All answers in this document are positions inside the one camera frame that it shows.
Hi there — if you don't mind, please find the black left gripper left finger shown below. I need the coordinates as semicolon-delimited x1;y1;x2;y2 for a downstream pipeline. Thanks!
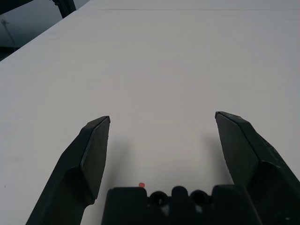
25;115;111;225

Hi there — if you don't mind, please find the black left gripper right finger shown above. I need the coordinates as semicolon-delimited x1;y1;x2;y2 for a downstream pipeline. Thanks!
215;111;300;225

